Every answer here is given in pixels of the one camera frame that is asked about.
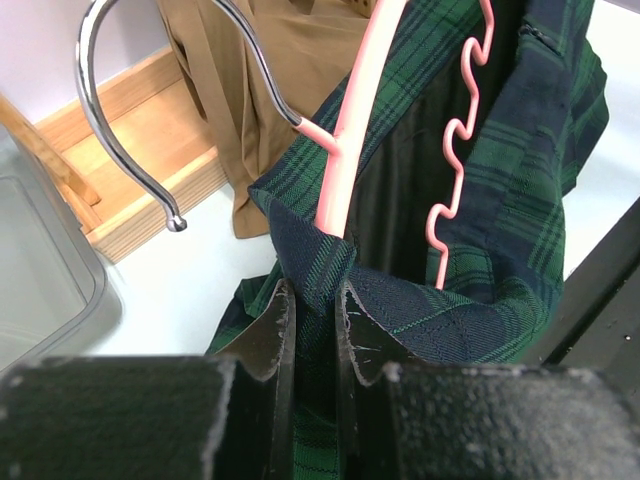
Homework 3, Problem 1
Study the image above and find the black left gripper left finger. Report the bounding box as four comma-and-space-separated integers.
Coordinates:
1, 280, 296, 479

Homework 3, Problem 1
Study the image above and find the pink plastic hanger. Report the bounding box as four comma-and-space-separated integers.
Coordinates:
75, 0, 495, 289

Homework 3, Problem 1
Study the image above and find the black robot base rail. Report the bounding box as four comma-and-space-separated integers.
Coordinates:
523, 203, 639, 395

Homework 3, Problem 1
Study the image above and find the wooden clothes rack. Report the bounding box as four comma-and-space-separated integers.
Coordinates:
0, 47, 234, 265

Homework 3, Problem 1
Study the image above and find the grey plastic bin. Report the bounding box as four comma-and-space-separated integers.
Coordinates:
0, 130, 122, 370

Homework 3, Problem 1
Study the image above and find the green plaid garment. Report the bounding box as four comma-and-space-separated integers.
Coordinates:
211, 1, 609, 479

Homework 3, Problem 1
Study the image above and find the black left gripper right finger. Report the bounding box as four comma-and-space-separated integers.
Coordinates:
335, 284, 639, 479

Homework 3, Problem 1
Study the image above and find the tan brown skirt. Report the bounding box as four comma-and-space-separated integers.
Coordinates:
157, 0, 368, 239

